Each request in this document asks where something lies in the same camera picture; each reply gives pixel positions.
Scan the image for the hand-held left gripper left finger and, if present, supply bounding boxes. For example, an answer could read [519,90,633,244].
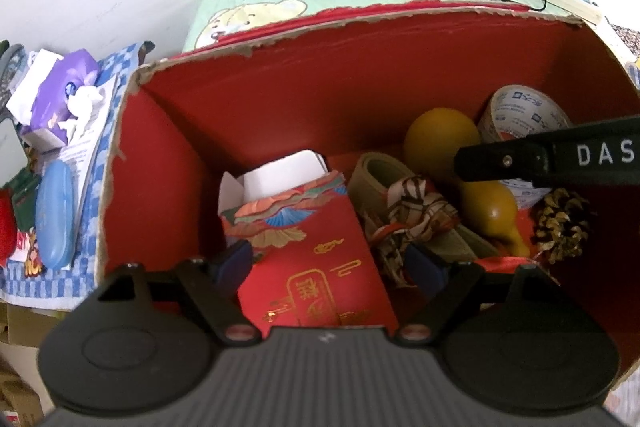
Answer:
[97,239,263,348]

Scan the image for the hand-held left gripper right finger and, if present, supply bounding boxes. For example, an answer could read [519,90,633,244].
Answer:
[396,246,562,348]

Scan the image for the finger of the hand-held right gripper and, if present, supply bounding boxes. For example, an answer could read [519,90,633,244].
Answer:
[453,116,640,190]

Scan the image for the clear printed tape roll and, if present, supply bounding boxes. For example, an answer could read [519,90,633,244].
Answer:
[476,87,573,208]

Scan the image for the brown gourd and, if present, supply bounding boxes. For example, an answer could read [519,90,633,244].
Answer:
[404,108,532,259]

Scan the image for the red patterned gift box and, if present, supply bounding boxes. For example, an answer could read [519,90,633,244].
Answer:
[218,150,401,338]

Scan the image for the brown pine cone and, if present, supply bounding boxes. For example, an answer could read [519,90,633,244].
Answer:
[530,188,594,266]

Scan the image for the beige shoe with scarf bow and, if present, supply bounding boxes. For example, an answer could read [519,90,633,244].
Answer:
[347,152,501,289]

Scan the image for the large red cardboard box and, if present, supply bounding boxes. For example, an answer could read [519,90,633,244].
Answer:
[95,0,640,403]

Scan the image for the blue checkered cloth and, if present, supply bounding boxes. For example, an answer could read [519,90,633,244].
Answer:
[0,41,157,309]

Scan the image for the white paper leaflet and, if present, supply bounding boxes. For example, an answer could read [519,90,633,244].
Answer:
[61,74,122,208]

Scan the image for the blue glasses case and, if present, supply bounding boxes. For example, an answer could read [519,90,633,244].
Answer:
[35,159,79,270]

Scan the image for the crumpled white tissue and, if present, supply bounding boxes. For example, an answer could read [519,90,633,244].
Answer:
[60,86,107,144]

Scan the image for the red plush toy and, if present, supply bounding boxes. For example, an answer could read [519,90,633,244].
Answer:
[0,189,17,269]

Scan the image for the purple tissue pack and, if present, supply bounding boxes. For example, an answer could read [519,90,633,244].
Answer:
[7,49,102,154]

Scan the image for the stacked cardboard boxes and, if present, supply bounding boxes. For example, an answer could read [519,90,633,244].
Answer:
[0,302,56,427]

